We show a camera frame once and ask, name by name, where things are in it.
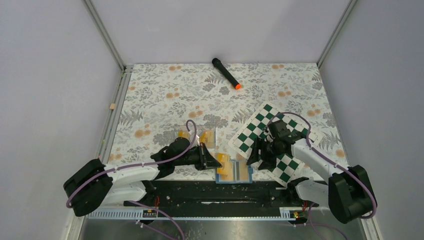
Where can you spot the clear box with orange cards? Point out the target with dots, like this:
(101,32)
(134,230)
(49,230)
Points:
(205,134)

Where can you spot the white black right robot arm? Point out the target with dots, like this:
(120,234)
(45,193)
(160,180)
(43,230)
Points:
(346,191)

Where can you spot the floral tablecloth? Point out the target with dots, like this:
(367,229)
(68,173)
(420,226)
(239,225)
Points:
(160,98)

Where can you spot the blue card holder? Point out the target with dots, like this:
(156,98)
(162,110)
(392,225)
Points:
(235,179)

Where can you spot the orange credit card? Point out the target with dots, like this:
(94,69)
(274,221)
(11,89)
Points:
(226,170)
(243,172)

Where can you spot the slotted cable duct rail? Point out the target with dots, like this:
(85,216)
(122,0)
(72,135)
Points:
(144,214)

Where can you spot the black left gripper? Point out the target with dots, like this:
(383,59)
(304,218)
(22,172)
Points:
(206,160)

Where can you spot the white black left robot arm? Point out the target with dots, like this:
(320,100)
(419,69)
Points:
(97,184)

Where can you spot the green white checkered board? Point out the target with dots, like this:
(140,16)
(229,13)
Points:
(269,124)

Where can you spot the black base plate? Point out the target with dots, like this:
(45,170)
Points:
(208,196)

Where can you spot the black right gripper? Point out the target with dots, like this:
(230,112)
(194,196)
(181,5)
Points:
(268,162)

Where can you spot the black marker orange tip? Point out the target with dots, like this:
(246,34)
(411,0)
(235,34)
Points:
(222,69)

